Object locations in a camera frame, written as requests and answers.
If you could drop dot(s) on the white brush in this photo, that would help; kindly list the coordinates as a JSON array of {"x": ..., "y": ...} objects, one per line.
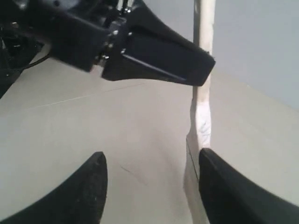
[{"x": 199, "y": 135}]

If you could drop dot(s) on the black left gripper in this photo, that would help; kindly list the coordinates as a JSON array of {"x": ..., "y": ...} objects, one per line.
[{"x": 80, "y": 33}]

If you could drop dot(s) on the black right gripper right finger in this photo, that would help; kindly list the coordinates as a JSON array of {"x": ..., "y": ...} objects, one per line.
[{"x": 231, "y": 198}]

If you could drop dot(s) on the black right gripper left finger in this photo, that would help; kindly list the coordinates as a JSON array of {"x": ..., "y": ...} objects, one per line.
[{"x": 80, "y": 199}]

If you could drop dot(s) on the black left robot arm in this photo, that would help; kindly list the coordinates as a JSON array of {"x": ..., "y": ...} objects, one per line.
[{"x": 19, "y": 50}]

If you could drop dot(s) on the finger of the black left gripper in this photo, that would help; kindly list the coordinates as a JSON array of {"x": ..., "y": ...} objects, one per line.
[
  {"x": 140, "y": 56},
  {"x": 144, "y": 21}
]

